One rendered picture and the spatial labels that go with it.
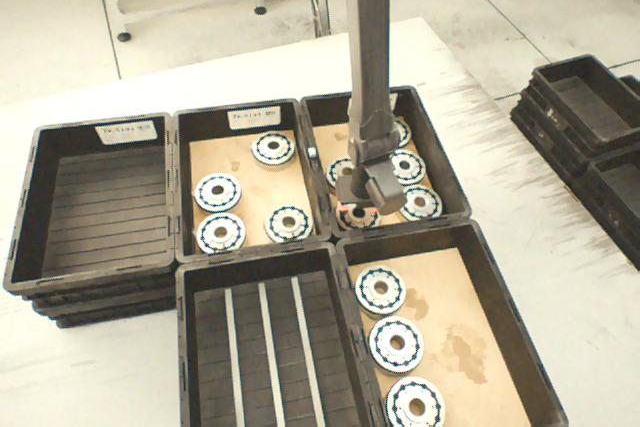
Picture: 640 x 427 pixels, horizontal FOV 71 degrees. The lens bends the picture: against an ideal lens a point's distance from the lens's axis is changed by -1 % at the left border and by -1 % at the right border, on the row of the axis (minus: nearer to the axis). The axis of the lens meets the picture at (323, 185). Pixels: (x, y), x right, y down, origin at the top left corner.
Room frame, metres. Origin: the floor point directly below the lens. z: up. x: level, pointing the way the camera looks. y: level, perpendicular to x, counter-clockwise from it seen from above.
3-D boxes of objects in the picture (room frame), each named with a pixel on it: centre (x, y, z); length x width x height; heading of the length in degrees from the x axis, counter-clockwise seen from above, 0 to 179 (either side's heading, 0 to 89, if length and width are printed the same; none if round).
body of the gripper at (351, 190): (0.53, -0.08, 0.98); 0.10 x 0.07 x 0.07; 101
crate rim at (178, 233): (0.57, 0.17, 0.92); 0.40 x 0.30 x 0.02; 16
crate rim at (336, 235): (0.65, -0.12, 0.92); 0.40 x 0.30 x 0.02; 16
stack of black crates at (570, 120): (1.31, -0.98, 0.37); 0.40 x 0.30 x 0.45; 26
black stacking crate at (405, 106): (0.65, -0.12, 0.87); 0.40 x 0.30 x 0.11; 16
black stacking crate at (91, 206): (0.49, 0.46, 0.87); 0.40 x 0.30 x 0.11; 16
